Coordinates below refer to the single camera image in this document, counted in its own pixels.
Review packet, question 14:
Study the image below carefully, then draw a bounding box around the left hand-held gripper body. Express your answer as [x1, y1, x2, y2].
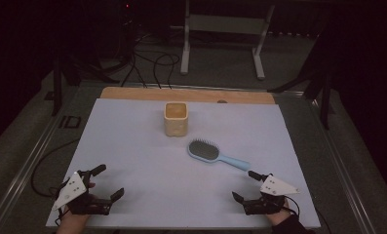
[53, 169, 113, 216]

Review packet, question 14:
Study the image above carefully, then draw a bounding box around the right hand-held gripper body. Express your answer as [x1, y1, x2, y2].
[242, 174, 301, 216]

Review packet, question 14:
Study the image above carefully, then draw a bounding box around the light blue hairbrush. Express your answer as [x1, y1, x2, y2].
[186, 138, 252, 173]

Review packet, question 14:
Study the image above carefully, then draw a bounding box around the beige square cup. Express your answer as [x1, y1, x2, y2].
[163, 101, 190, 137]

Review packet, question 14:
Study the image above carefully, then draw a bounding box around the person's right hand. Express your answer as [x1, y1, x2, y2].
[266, 200, 293, 227]

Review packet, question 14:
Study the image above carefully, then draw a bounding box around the person's left hand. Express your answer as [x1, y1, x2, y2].
[55, 181, 97, 234]

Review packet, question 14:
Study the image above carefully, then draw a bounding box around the pale blue table mat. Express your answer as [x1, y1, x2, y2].
[45, 97, 322, 230]

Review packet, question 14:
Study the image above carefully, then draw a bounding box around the black tripod stand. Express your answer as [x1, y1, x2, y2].
[267, 30, 333, 131]

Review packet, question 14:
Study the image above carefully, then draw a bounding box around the wooden table board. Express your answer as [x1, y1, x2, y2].
[99, 86, 277, 105]

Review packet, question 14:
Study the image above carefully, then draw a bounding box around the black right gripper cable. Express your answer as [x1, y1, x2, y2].
[283, 194, 332, 234]

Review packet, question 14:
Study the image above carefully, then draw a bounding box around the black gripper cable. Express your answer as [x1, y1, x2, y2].
[30, 138, 82, 199]
[283, 194, 332, 234]

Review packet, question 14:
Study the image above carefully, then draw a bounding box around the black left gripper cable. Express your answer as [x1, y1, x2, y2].
[30, 138, 82, 199]

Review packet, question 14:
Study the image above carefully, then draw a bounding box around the metal floor rail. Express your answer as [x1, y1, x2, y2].
[309, 98, 375, 234]
[0, 111, 67, 234]

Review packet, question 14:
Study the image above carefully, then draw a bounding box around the black floor bracket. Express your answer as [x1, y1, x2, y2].
[58, 114, 83, 130]

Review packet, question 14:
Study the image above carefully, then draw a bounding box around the black looped floor cable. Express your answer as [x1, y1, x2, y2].
[152, 53, 181, 90]

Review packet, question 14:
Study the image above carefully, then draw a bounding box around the white metal stand frame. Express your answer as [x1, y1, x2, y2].
[179, 0, 277, 81]

